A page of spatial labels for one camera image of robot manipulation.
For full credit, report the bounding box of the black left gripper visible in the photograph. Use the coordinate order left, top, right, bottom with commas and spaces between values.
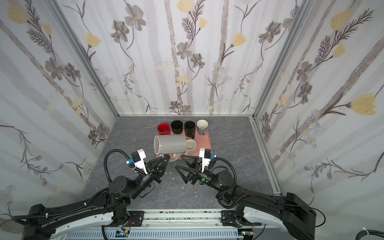
125, 154, 167, 201

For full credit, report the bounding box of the pink mug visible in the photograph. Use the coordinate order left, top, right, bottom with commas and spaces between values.
184, 139, 197, 156

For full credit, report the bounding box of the dark grey mug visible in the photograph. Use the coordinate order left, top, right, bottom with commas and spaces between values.
154, 135, 187, 156

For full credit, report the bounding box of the black mug white rim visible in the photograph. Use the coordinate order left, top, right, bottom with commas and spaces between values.
184, 121, 196, 139

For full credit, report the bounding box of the red mug black handle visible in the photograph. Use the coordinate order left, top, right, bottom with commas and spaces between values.
157, 123, 171, 135

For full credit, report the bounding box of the black mug white base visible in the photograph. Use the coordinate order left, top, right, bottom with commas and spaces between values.
171, 120, 184, 135

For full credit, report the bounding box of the light grey mug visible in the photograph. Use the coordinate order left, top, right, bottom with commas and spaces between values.
197, 120, 209, 136

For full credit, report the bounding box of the cream mug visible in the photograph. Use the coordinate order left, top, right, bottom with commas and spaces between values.
170, 153, 182, 162

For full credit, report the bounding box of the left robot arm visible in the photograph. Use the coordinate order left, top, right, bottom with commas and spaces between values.
11, 149, 171, 240

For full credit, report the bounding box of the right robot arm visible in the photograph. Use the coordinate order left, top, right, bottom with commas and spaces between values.
175, 155, 317, 240

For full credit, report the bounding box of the pink plastic tray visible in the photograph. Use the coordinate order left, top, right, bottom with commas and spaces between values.
170, 128, 213, 160

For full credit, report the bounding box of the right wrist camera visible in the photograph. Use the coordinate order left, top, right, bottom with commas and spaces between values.
199, 148, 217, 172

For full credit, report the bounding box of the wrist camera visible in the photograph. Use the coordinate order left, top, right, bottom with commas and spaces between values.
126, 149, 148, 176
199, 148, 217, 172

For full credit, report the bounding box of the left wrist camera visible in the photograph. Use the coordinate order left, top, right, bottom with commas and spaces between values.
126, 149, 148, 176

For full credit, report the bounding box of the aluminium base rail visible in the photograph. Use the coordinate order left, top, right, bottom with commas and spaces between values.
62, 209, 271, 240

